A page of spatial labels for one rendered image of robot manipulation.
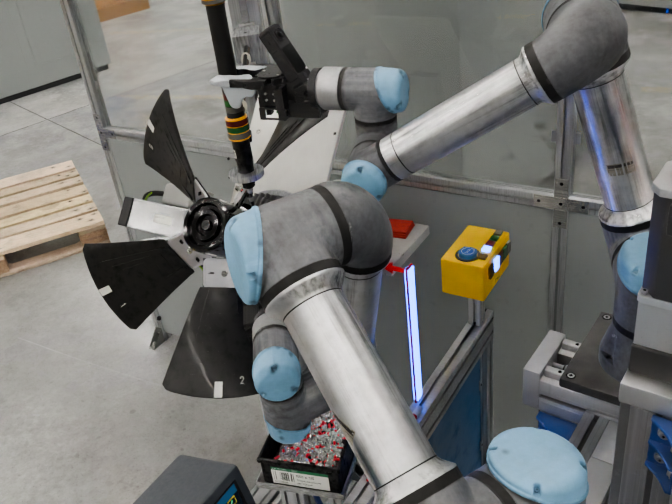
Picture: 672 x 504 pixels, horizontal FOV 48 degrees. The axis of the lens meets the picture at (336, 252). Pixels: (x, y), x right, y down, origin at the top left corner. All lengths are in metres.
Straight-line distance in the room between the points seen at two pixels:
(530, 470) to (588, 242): 1.23
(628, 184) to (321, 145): 0.76
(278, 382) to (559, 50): 0.64
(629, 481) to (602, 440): 0.24
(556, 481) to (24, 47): 6.59
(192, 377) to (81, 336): 2.04
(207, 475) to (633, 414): 0.57
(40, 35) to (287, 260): 6.35
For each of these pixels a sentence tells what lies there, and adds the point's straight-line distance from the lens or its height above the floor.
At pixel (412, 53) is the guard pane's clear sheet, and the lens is 2.06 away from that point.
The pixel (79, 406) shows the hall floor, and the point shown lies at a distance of 3.21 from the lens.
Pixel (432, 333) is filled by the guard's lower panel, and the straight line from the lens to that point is 2.47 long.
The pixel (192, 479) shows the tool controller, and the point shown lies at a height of 1.24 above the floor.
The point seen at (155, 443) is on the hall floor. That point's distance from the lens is 2.92.
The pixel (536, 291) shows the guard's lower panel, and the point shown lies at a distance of 2.22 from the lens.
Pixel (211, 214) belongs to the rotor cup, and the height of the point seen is 1.24.
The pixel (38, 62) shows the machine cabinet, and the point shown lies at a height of 0.25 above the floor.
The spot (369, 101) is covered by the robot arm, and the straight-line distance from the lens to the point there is 1.30.
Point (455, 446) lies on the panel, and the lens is 1.88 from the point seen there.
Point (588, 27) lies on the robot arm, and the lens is 1.14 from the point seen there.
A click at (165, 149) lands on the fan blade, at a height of 1.31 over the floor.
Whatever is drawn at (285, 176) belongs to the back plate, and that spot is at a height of 1.18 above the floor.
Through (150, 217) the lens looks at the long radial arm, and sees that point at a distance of 1.91.
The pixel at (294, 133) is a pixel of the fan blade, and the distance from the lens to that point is 1.54.
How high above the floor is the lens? 1.95
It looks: 31 degrees down
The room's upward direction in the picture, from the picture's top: 7 degrees counter-clockwise
